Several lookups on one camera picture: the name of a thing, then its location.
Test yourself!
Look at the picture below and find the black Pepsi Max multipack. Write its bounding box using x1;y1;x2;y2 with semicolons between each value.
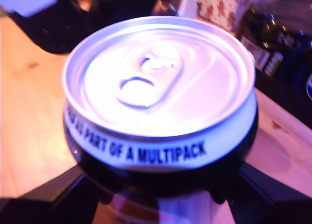
238;9;312;129

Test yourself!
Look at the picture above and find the gingerbread print tissue box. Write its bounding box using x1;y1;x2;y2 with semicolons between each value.
198;0;259;31

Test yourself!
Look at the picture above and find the pale grey camera box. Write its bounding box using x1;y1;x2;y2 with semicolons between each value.
0;0;58;17

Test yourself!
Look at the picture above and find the black Pepsi Max can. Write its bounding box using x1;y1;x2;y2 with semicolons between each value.
62;15;259;224

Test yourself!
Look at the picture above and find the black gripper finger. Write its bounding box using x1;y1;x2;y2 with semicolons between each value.
211;162;312;224
0;164;115;224

